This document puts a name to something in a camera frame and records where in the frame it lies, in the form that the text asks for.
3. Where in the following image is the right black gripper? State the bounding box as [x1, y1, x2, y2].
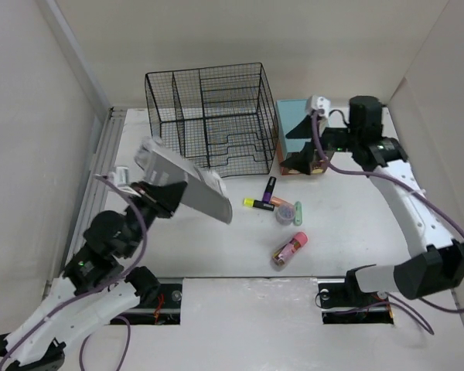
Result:
[279, 114, 360, 175]

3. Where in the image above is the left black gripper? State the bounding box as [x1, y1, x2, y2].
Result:
[122, 179, 188, 257]

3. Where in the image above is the grey booklet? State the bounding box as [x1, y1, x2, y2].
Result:
[135, 137, 233, 224]

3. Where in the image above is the clear jar of pins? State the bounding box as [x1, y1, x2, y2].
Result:
[275, 203, 295, 226]

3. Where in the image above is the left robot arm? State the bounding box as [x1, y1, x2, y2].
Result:
[0, 182, 187, 370]

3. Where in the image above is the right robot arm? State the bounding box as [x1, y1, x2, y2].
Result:
[282, 96, 464, 308]

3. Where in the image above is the teal drawer box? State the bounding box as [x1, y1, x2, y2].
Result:
[276, 95, 331, 175]

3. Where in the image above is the purple highlighter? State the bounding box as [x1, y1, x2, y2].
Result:
[262, 176, 276, 203]

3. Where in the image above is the orange highlighter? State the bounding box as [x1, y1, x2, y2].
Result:
[270, 196, 294, 208]

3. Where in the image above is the green highlighter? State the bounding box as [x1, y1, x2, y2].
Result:
[293, 201, 303, 226]

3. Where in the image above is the yellow highlighter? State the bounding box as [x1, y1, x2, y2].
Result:
[243, 198, 275, 212]

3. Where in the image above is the pink capped clear tube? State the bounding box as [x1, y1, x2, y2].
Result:
[271, 232, 309, 267]

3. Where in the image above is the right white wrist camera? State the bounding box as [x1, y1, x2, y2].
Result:
[305, 95, 331, 132]

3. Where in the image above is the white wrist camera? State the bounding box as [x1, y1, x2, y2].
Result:
[305, 95, 331, 132]
[94, 166, 137, 196]

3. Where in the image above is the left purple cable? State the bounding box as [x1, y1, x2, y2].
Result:
[0, 175, 150, 371]

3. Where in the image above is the purple cable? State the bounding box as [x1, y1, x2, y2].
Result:
[0, 175, 150, 371]
[311, 110, 464, 336]

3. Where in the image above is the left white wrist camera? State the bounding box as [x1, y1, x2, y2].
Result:
[94, 166, 137, 196]

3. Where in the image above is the aluminium rail frame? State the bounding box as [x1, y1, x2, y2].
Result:
[43, 107, 127, 298]

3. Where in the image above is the black wire mesh organizer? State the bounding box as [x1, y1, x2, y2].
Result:
[145, 63, 278, 178]

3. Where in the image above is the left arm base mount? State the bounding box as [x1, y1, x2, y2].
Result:
[120, 278, 183, 325]

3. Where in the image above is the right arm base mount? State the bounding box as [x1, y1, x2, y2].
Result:
[316, 277, 394, 325]

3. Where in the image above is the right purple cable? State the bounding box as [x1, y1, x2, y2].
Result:
[311, 110, 464, 336]

